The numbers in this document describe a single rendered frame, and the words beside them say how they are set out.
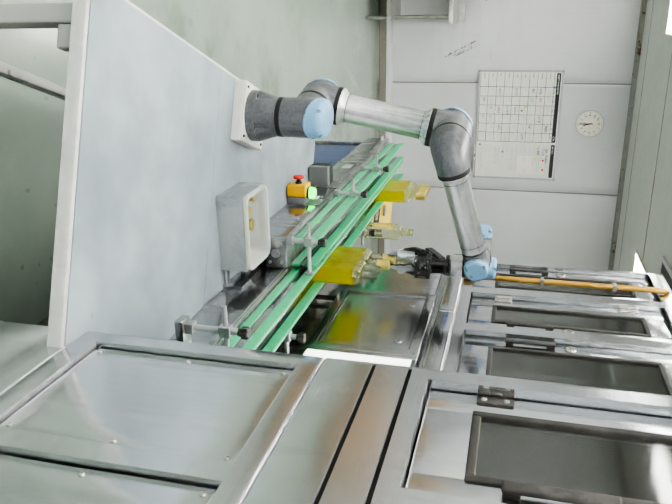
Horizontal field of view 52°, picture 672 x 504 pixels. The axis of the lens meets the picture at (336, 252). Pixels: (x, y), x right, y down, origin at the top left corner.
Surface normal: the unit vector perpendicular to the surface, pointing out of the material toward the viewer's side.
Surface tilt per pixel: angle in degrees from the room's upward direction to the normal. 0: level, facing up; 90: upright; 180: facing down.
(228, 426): 90
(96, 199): 0
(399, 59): 90
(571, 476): 90
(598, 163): 90
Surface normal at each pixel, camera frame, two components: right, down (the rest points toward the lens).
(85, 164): 0.97, 0.07
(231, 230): -0.25, 0.32
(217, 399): -0.01, -0.95
